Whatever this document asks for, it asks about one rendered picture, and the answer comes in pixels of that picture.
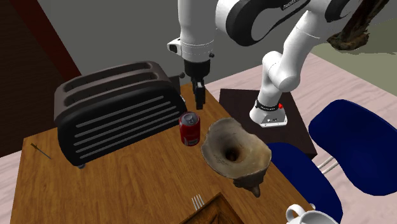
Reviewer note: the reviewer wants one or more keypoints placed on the beige conch shell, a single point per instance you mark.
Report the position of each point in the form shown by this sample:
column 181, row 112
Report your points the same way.
column 223, row 139

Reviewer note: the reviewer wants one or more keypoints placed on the black two-slot toaster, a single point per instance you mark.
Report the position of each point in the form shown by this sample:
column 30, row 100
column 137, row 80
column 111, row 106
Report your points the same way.
column 121, row 114

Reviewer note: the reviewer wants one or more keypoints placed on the small thin dagger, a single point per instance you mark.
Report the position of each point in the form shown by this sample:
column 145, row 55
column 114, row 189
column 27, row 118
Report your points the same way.
column 40, row 151

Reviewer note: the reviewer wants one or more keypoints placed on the silver fork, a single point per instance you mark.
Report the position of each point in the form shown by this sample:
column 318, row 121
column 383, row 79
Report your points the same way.
column 197, row 202

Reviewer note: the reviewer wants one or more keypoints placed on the dark robot stand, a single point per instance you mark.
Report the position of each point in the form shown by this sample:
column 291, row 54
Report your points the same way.
column 238, row 102

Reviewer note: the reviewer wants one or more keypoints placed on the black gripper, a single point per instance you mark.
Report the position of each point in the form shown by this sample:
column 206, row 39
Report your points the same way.
column 197, row 69

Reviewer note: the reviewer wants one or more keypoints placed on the brown gnarled wood piece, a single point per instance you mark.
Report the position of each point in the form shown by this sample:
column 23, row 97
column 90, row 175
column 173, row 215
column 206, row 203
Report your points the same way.
column 353, row 34

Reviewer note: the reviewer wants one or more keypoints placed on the wooden table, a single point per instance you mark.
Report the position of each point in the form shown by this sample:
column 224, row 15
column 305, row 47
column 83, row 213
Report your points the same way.
column 130, row 189

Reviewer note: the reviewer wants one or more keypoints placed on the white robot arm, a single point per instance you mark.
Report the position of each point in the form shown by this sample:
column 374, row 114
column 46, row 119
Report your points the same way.
column 288, row 56

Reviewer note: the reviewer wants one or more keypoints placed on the white teapot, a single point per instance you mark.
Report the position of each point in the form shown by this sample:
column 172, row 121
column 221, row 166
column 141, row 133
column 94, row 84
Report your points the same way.
column 313, row 217

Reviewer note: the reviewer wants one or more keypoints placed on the red drink can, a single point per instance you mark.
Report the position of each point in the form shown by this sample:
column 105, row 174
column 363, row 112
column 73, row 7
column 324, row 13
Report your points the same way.
column 189, row 131

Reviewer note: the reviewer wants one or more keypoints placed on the blue chair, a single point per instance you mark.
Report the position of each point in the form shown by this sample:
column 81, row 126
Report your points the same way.
column 356, row 142

